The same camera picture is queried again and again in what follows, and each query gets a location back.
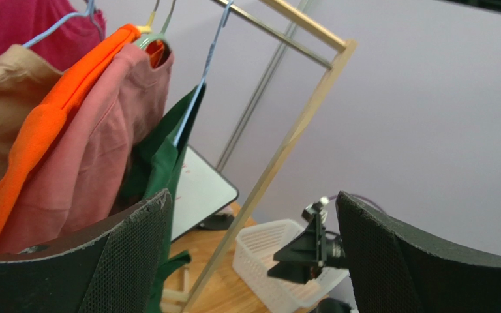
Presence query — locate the magenta t-shirt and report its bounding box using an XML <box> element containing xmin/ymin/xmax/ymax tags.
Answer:
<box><xmin>0</xmin><ymin>1</ymin><xmax>106</xmax><ymax>71</ymax></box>

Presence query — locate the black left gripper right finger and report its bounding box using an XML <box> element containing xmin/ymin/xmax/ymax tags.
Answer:
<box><xmin>336</xmin><ymin>192</ymin><xmax>501</xmax><ymax>312</ymax></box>

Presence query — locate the white whiteboard black frame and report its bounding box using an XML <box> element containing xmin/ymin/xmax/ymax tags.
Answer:
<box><xmin>171</xmin><ymin>146</ymin><xmax>239</xmax><ymax>242</ymax></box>

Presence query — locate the wooden clothes rack frame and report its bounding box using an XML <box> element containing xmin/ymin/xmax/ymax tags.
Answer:
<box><xmin>174</xmin><ymin>0</ymin><xmax>358</xmax><ymax>312</ymax></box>

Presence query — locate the beige t-shirt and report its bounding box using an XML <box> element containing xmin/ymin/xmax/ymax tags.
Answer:
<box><xmin>0</xmin><ymin>45</ymin><xmax>63</xmax><ymax>180</ymax></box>

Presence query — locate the mint green hanger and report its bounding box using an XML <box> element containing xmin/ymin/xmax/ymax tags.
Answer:
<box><xmin>134</xmin><ymin>0</ymin><xmax>177</xmax><ymax>50</ymax></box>

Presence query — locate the metal hanging rod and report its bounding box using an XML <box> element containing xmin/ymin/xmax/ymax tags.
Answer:
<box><xmin>230</xmin><ymin>4</ymin><xmax>332</xmax><ymax>70</ymax></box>

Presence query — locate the yellow hanger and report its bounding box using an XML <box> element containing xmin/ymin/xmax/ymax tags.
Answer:
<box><xmin>136</xmin><ymin>0</ymin><xmax>160</xmax><ymax>35</ymax></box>

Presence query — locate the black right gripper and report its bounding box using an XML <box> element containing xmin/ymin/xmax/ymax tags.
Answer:
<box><xmin>267</xmin><ymin>213</ymin><xmax>346</xmax><ymax>284</ymax></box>

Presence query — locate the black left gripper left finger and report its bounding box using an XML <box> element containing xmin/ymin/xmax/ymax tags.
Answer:
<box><xmin>0</xmin><ymin>190</ymin><xmax>173</xmax><ymax>312</ymax></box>

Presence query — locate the orange t-shirt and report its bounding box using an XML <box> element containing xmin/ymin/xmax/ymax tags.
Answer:
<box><xmin>0</xmin><ymin>23</ymin><xmax>166</xmax><ymax>258</ymax></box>

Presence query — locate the green t-shirt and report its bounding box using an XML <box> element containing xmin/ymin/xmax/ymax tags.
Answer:
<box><xmin>116</xmin><ymin>85</ymin><xmax>206</xmax><ymax>312</ymax></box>

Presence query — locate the white plastic basket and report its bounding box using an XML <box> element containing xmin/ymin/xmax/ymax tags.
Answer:
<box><xmin>232</xmin><ymin>219</ymin><xmax>349</xmax><ymax>312</ymax></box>

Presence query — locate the dusty pink t-shirt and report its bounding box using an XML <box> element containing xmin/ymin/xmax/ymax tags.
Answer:
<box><xmin>0</xmin><ymin>42</ymin><xmax>174</xmax><ymax>253</ymax></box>

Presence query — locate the light blue wire hanger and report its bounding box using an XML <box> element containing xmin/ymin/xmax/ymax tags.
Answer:
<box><xmin>171</xmin><ymin>0</ymin><xmax>235</xmax><ymax>149</ymax></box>

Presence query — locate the blue hanger at back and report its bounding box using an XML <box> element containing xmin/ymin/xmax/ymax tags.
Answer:
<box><xmin>22</xmin><ymin>0</ymin><xmax>104</xmax><ymax>48</ymax></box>

